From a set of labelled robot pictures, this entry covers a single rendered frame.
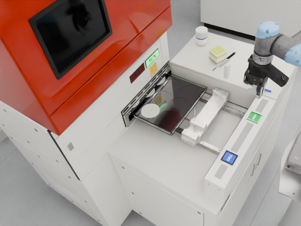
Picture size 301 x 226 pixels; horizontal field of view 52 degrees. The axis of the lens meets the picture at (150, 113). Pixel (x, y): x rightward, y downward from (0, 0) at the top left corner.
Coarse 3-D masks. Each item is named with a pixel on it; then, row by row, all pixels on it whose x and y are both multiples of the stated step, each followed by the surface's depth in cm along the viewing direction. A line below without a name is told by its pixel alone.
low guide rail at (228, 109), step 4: (204, 96) 172; (200, 100) 173; (204, 100) 171; (208, 100) 169; (224, 108) 165; (228, 108) 164; (232, 108) 164; (228, 112) 166; (232, 112) 164; (236, 112) 162; (240, 112) 161; (244, 112) 161; (240, 116) 162
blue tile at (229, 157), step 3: (228, 153) 133; (225, 156) 132; (228, 156) 132; (231, 156) 132; (234, 156) 132; (225, 159) 131; (228, 159) 131; (231, 159) 131; (234, 159) 131; (231, 162) 130
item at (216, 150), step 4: (176, 132) 158; (180, 136) 159; (200, 140) 153; (200, 144) 153; (204, 144) 151; (208, 144) 151; (204, 148) 153; (208, 148) 151; (212, 148) 149; (216, 148) 149; (216, 152) 149
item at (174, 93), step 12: (168, 84) 175; (180, 84) 173; (192, 84) 172; (156, 96) 170; (168, 96) 169; (180, 96) 167; (192, 96) 166; (168, 108) 163; (180, 108) 162; (156, 120) 159; (168, 120) 158
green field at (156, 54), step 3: (156, 51) 161; (153, 54) 160; (156, 54) 162; (150, 57) 159; (153, 57) 161; (147, 60) 157; (150, 60) 160; (153, 60) 162; (147, 63) 158; (150, 63) 161; (147, 66) 159
